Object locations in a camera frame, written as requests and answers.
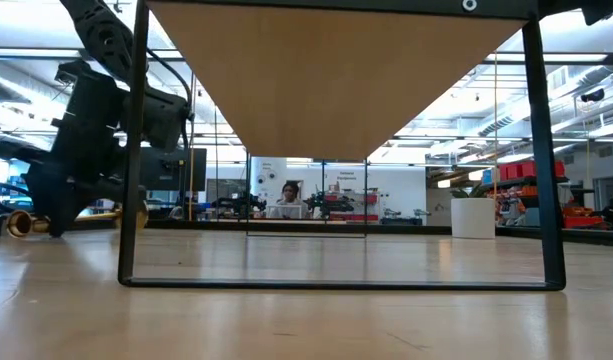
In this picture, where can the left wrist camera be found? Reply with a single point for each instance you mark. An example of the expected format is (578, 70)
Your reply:
(168, 120)

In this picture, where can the red bin storage shelf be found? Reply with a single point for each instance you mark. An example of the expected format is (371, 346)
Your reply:
(513, 172)
(356, 216)

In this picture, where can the gold candlestick holder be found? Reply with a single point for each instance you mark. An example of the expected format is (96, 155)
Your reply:
(20, 223)

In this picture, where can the black aluminium table frame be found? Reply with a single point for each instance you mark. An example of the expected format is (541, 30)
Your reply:
(411, 229)

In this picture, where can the red plastic bin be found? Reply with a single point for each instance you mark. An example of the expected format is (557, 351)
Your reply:
(583, 221)

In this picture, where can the green plant in white pot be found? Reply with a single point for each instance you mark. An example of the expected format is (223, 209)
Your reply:
(473, 220)

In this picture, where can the large black monitor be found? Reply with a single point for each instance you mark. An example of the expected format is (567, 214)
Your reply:
(186, 170)

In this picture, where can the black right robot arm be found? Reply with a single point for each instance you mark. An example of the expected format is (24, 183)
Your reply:
(606, 10)

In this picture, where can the black workshop robot arm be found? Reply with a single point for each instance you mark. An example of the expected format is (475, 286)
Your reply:
(331, 202)
(241, 204)

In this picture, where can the wooden riser with black frame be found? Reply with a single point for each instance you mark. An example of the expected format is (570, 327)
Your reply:
(336, 75)

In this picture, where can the black ceiling fixture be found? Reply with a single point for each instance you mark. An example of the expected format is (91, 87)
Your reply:
(66, 70)
(593, 95)

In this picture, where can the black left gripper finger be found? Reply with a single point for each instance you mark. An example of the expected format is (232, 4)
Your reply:
(63, 217)

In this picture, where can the white laptop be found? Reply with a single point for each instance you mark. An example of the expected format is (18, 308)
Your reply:
(285, 211)

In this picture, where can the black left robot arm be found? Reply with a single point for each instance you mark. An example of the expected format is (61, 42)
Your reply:
(103, 35)

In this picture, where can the person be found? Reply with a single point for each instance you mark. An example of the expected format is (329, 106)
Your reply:
(289, 192)

